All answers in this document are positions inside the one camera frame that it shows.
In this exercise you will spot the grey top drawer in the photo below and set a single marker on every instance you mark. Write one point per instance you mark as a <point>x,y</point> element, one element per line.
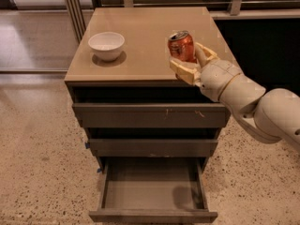
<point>178,115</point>

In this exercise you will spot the blue tape piece upper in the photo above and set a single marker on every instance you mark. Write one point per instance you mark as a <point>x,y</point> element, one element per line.
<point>87,145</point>

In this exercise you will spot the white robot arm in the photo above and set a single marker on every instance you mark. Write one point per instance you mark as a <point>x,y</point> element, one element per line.
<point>267,116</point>

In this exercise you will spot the grey middle drawer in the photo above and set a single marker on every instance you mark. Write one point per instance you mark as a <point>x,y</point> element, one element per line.
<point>153,148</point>

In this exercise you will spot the red coke can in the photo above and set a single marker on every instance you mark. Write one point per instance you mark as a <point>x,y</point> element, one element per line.
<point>181,46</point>

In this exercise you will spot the grey drawer cabinet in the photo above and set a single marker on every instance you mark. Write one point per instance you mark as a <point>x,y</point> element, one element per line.
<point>141,74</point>

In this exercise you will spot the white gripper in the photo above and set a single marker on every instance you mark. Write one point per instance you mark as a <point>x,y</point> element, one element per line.
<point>217,78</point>

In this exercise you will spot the white ceramic bowl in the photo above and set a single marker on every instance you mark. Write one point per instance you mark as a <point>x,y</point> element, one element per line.
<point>107,46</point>

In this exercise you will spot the grey open bottom drawer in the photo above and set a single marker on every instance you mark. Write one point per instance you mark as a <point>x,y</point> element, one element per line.
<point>152,190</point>

